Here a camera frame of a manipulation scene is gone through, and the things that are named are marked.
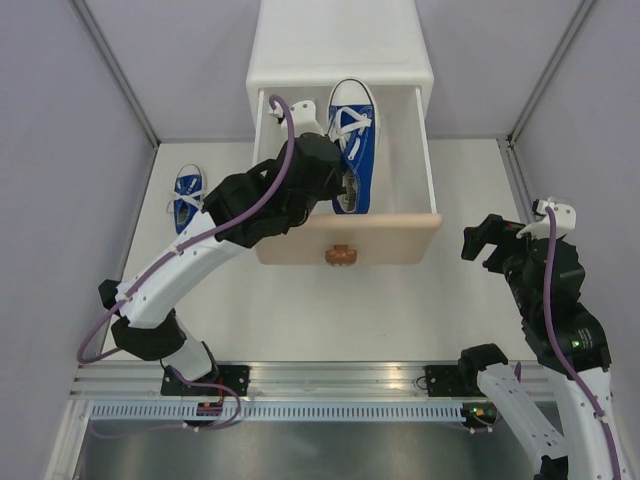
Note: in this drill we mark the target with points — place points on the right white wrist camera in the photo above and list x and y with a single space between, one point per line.
552 218

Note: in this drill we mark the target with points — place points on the white slotted cable duct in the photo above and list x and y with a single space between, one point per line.
445 412

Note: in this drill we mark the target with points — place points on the white cabinet frame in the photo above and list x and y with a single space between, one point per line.
300 43

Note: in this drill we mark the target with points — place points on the blue sneaker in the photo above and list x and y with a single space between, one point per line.
353 125
189 190

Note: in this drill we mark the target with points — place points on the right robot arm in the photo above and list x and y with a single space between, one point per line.
545 276

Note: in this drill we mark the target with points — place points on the aluminium frame post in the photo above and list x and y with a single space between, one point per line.
569 36
102 46

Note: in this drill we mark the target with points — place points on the right aluminium frame post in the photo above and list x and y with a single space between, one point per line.
569 36

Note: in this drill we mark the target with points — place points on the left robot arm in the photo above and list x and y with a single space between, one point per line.
267 200

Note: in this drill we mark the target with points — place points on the aluminium mounting rail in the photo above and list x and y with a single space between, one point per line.
286 381

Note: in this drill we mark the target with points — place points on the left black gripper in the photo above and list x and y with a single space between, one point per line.
333 190

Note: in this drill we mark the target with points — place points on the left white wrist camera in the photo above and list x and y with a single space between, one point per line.
304 118

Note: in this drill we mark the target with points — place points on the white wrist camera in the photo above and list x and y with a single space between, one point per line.
552 218
304 118

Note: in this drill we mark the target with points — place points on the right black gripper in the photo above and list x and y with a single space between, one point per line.
493 229

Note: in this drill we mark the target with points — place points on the bear knob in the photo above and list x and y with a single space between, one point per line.
341 255

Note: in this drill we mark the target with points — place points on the left aluminium frame post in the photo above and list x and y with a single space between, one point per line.
102 46

